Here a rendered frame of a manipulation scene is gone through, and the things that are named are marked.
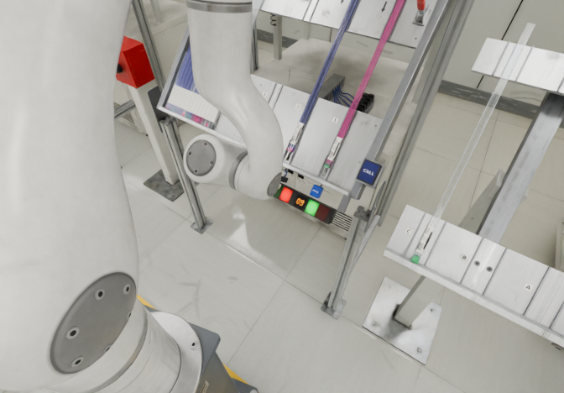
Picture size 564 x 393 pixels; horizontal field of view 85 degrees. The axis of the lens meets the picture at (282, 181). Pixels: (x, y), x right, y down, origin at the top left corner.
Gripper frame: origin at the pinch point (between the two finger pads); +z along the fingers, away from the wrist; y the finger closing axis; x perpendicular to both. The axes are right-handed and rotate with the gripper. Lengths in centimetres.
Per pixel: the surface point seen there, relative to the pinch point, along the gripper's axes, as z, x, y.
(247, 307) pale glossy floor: 42, -60, -7
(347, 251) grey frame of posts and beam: 21.5, -14.2, 22.5
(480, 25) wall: 154, 129, 25
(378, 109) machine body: 47, 34, 8
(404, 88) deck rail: 2.0, 30.4, 20.3
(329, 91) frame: 40, 33, -10
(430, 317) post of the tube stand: 67, -32, 58
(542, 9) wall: 144, 139, 52
